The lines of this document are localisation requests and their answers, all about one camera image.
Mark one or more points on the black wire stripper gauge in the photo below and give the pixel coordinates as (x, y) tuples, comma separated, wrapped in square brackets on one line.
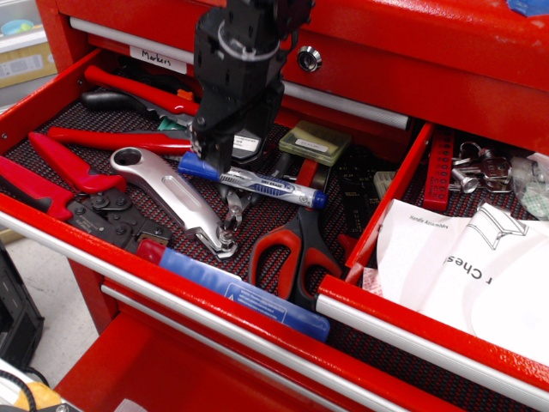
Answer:
[(355, 171)]

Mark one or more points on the blue tape on chest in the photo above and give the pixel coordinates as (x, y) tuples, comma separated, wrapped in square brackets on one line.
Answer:
[(529, 8)]

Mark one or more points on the black crate on floor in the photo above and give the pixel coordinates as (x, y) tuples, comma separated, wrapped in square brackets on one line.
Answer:
[(21, 322)]

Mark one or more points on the silver chest lock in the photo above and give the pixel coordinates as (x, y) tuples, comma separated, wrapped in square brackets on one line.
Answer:
[(309, 59)]

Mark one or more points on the blue dry erase marker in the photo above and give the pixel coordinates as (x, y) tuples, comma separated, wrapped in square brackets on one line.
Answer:
[(256, 183)]

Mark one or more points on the red metal tool chest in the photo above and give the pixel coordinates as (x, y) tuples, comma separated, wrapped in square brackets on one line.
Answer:
[(388, 68)]

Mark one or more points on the red handled crimping tool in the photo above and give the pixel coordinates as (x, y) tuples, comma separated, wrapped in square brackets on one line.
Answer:
[(97, 203)]

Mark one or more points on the white plastic connector block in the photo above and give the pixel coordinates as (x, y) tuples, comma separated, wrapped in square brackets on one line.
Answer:
[(382, 180)]

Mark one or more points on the white apple mouse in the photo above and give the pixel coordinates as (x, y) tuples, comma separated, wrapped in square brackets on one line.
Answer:
[(513, 312)]

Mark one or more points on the clear green plastic case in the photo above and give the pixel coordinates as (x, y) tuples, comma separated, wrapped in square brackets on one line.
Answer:
[(315, 142)]

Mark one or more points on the red drill bit holder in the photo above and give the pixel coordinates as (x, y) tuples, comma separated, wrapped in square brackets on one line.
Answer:
[(436, 193)]

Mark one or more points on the small grey flush cutters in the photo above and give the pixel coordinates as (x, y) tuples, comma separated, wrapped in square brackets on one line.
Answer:
[(238, 200)]

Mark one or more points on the clear plastic bag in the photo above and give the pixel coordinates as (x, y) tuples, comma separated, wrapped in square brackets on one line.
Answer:
[(530, 183)]

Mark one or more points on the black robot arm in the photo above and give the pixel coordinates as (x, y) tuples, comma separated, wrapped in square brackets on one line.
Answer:
[(289, 17)]

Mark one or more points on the blue plastic blade pack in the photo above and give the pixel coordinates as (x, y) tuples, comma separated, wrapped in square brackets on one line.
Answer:
[(235, 289)]

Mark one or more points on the red screwdriver bit holder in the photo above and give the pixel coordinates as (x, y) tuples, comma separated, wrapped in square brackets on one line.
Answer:
[(311, 174)]

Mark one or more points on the red and black snips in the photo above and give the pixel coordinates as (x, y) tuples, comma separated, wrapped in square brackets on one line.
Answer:
[(164, 104)]

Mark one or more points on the white instruction paper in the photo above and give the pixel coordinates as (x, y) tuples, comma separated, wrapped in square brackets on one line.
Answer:
[(439, 265)]

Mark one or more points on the red and black scissors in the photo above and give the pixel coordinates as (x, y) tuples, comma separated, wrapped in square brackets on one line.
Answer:
[(301, 236)]

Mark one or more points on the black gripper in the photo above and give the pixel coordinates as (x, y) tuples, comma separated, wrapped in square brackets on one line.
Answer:
[(237, 54)]

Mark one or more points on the right open red drawer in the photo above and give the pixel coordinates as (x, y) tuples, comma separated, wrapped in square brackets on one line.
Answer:
[(481, 362)]

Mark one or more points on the silver keys bunch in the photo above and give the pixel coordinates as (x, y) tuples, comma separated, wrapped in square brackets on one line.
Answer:
[(476, 167)]

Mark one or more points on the white markers label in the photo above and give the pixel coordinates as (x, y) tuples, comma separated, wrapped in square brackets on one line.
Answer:
[(157, 59)]

